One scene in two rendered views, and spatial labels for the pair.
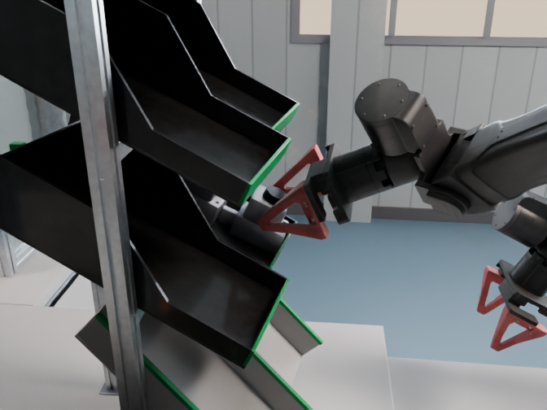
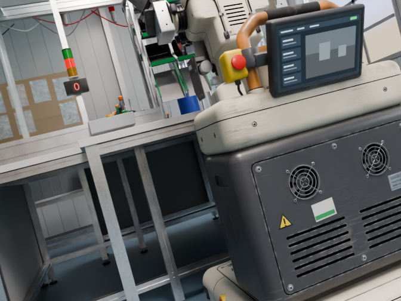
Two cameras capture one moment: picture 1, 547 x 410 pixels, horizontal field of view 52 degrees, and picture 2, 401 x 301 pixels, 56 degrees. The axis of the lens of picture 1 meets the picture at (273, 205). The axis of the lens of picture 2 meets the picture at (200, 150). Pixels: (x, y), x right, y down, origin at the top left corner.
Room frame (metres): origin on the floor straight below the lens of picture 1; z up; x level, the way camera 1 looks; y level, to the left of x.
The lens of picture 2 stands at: (-0.21, -1.88, 0.72)
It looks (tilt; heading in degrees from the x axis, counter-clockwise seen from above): 1 degrees down; 68
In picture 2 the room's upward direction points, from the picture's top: 15 degrees counter-clockwise
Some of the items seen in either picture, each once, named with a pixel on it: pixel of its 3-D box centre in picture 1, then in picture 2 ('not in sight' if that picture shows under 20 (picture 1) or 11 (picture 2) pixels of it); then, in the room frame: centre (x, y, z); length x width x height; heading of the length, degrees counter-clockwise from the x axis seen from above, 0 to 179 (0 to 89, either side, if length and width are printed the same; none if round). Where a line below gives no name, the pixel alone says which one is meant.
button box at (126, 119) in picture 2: not in sight; (111, 123); (0.11, -0.09, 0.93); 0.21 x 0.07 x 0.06; 174
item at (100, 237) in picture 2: not in sight; (209, 175); (1.10, 1.35, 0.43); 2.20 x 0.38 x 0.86; 174
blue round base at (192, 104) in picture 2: not in sight; (190, 111); (0.90, 0.85, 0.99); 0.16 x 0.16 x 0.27
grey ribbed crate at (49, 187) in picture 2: not in sight; (53, 184); (-0.20, 2.21, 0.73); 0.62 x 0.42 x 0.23; 174
